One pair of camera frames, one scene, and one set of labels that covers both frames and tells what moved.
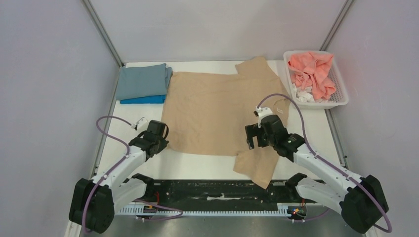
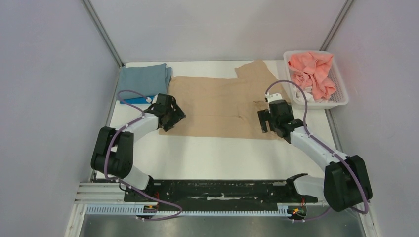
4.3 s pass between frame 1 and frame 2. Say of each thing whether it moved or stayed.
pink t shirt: stayed
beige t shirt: moved
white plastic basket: stayed
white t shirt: stayed
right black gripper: moved
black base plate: stayed
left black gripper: moved
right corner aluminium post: stayed
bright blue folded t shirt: stayed
